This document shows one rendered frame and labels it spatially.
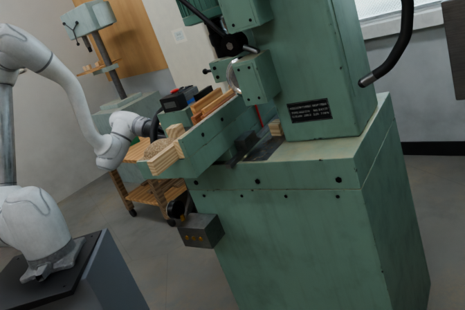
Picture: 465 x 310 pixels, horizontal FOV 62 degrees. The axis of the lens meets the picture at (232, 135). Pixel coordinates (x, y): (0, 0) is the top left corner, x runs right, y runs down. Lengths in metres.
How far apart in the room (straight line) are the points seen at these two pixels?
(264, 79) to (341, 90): 0.20
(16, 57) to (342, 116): 1.11
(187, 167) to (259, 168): 0.21
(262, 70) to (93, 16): 2.56
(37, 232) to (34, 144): 2.74
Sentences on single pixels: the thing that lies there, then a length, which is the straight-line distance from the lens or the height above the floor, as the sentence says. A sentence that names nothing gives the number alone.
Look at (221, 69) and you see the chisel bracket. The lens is 1.25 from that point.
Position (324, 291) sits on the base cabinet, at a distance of 1.30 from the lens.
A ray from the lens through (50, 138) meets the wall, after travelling 4.18.
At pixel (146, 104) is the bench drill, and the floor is 0.65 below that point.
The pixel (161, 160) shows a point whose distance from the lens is 0.99.
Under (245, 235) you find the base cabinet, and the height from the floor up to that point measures 0.54.
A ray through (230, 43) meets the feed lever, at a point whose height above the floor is 1.12.
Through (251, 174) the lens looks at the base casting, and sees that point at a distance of 1.12.
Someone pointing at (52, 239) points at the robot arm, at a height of 0.72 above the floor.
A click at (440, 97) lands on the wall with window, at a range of 2.47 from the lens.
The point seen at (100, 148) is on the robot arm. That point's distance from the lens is 1.77.
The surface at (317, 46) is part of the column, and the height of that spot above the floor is 1.06.
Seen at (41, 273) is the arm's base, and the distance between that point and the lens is 1.44.
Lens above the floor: 1.23
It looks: 18 degrees down
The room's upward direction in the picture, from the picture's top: 20 degrees counter-clockwise
